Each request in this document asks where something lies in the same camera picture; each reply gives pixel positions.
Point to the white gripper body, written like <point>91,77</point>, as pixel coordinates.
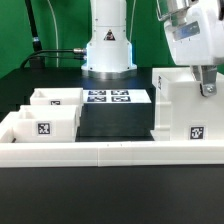
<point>194,30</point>

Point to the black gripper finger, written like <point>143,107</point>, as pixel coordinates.
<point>206,75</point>

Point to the white drawer cabinet box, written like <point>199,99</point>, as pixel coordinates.
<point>181,111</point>

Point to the white front drawer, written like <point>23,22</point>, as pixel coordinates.
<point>46,124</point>

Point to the white drawer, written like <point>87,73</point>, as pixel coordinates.
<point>46,124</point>
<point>58,96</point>

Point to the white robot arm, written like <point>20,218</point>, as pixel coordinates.
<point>109,52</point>

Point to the white rear drawer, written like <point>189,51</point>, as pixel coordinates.
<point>58,96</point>

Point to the white fiducial marker sheet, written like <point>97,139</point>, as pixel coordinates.
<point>116,96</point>

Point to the black vertical pole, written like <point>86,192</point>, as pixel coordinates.
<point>37,62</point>

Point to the white U-shaped boundary frame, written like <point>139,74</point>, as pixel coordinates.
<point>103,154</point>

